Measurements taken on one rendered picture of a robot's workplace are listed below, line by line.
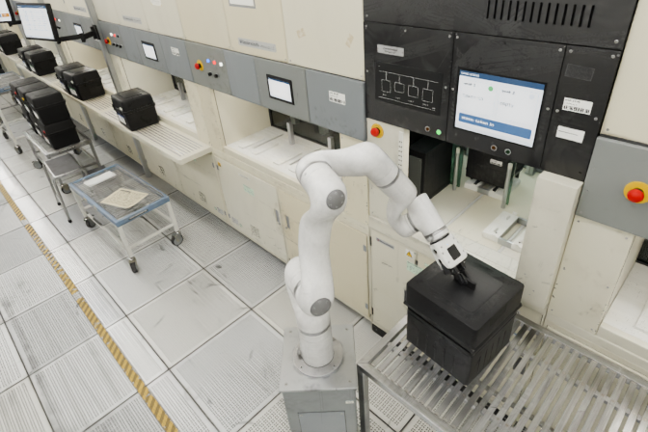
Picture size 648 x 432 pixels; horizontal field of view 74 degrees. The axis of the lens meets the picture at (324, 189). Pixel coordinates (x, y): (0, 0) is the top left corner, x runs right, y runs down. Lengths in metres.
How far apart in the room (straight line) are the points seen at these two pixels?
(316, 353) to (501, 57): 1.17
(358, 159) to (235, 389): 1.75
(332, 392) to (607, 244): 1.04
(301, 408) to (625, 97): 1.45
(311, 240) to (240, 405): 1.47
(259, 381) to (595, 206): 1.90
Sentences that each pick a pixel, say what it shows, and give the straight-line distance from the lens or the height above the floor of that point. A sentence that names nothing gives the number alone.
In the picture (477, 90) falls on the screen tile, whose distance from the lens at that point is 1.57.
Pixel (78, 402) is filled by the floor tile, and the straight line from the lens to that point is 2.97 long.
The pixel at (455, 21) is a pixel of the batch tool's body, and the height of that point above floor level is 1.83.
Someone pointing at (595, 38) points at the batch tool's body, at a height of 1.83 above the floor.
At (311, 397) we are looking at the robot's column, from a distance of 1.72.
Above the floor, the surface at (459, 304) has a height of 1.06.
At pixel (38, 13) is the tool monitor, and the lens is 4.13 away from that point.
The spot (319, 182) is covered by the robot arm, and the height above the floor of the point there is 1.55.
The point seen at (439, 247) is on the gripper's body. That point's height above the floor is 1.19.
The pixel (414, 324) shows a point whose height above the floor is 0.88.
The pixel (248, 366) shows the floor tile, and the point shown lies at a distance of 2.72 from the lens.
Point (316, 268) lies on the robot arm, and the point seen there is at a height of 1.25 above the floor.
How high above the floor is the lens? 2.16
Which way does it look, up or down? 32 degrees down
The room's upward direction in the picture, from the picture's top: 5 degrees counter-clockwise
